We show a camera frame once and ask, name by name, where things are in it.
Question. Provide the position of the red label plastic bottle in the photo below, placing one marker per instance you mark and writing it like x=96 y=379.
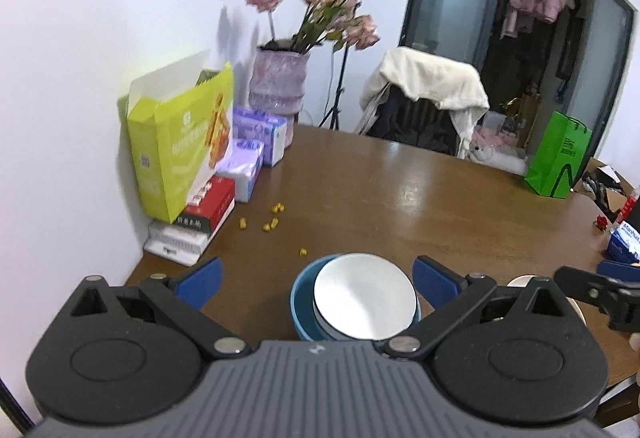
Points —
x=631 y=205

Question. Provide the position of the glass sliding door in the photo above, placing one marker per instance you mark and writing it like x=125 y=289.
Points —
x=450 y=8

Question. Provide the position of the white plush toy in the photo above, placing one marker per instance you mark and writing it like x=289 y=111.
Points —
x=500 y=161

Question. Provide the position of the chair with white sweater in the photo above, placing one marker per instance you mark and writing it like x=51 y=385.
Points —
x=430 y=78

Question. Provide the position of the blue bowl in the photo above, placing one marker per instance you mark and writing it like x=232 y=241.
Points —
x=300 y=303

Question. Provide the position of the small red rose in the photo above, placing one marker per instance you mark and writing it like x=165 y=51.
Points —
x=601 y=223

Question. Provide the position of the white flat box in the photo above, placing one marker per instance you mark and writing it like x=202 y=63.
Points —
x=175 y=245

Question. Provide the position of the yellow-green open carton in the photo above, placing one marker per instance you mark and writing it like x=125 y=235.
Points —
x=170 y=158

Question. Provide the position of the open cardboard box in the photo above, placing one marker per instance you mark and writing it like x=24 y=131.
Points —
x=595 y=168

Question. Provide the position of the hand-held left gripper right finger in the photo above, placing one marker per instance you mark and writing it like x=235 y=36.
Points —
x=435 y=280

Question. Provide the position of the beige plate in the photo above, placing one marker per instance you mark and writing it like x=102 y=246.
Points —
x=520 y=280

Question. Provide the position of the tall brown carton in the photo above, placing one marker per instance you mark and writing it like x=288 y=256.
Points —
x=530 y=118

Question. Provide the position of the blue tissue pack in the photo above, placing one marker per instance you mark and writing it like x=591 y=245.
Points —
x=627 y=240

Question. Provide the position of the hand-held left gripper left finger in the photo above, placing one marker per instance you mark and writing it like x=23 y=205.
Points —
x=200 y=280

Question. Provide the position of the green paper bag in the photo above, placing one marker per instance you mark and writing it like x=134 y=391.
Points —
x=555 y=158

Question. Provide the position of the red box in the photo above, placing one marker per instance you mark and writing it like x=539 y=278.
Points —
x=215 y=203

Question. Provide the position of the scattered yellow kernels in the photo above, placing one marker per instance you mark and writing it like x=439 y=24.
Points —
x=274 y=206

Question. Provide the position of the black tripod stand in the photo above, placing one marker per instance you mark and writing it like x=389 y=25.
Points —
x=343 y=68

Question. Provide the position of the black garment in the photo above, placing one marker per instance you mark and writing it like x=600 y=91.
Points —
x=395 y=118

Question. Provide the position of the purple tissue pack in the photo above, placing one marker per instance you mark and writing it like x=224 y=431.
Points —
x=242 y=168
x=255 y=133

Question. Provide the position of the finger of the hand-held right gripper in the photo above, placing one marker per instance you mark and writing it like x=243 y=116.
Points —
x=595 y=290
x=620 y=268

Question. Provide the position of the pink clothes pile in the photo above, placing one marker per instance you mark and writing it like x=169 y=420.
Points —
x=487 y=136

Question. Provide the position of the dark wooden chair with garments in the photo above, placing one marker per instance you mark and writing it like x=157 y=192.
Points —
x=425 y=111

